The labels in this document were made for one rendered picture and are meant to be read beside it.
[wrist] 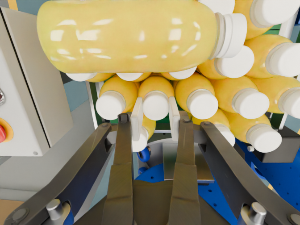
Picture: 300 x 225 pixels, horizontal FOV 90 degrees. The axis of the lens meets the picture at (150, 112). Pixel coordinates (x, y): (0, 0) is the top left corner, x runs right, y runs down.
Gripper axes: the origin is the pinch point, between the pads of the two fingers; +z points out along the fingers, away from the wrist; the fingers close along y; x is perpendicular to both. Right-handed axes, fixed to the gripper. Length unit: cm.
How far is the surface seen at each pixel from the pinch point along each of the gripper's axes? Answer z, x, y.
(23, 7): 110, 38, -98
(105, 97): 2.3, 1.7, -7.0
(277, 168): 35, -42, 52
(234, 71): 2.4, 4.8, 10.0
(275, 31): 20.2, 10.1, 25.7
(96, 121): 12.3, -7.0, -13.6
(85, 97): 110, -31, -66
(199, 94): 2.5, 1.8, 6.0
